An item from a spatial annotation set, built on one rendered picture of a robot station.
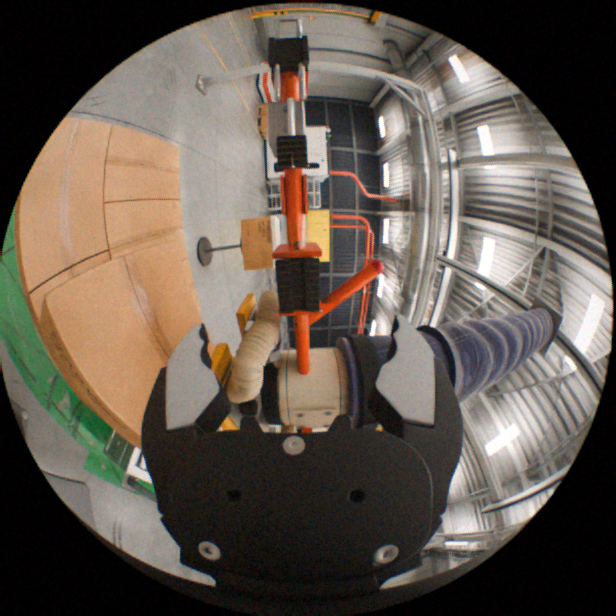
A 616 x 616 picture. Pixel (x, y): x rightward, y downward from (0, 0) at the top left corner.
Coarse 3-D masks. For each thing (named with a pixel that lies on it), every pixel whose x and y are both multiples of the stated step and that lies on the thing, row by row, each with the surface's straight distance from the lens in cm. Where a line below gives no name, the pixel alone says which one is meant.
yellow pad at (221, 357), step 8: (224, 344) 28; (216, 352) 27; (224, 352) 27; (216, 360) 25; (224, 360) 26; (216, 368) 25; (224, 368) 26; (224, 376) 26; (224, 384) 25; (232, 408) 28; (240, 408) 30; (248, 408) 30; (256, 408) 31; (232, 416) 28; (240, 416) 31; (224, 424) 28; (232, 424) 30
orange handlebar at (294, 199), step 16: (288, 80) 31; (288, 96) 28; (288, 176) 22; (304, 176) 22; (288, 192) 22; (304, 192) 22; (288, 208) 22; (304, 208) 22; (288, 224) 22; (304, 224) 22; (288, 240) 22; (304, 240) 22; (304, 320) 25; (304, 336) 27; (304, 352) 29; (304, 368) 31
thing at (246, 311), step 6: (252, 294) 43; (246, 300) 40; (252, 300) 41; (240, 306) 38; (246, 306) 37; (252, 306) 41; (240, 312) 35; (246, 312) 36; (252, 312) 40; (240, 318) 36; (246, 318) 36; (252, 318) 39; (240, 324) 37; (246, 324) 36; (240, 330) 38
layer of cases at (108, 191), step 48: (48, 144) 93; (96, 144) 100; (144, 144) 118; (48, 192) 85; (96, 192) 91; (144, 192) 108; (48, 240) 79; (96, 240) 86; (144, 240) 101; (48, 288) 77; (192, 288) 131
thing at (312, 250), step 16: (272, 256) 21; (288, 256) 21; (304, 256) 21; (320, 256) 21; (288, 272) 20; (304, 272) 21; (288, 288) 21; (304, 288) 22; (288, 304) 22; (304, 304) 23; (320, 304) 25
